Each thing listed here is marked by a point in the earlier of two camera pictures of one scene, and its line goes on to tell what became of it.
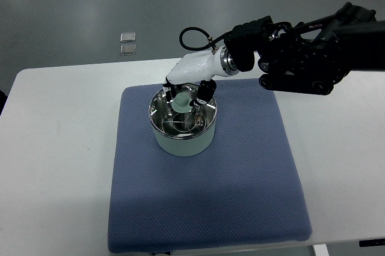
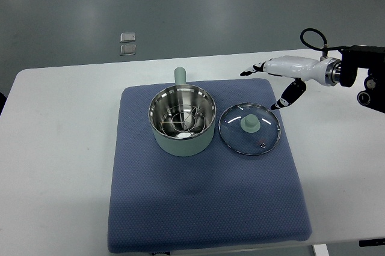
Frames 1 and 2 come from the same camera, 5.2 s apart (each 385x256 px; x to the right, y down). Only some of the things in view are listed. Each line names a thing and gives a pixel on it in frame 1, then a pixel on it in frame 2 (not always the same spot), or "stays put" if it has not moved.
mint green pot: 180,128 stays put
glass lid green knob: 177,119 to 249,128
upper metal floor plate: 128,37 stays put
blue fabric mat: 246,188 stays put
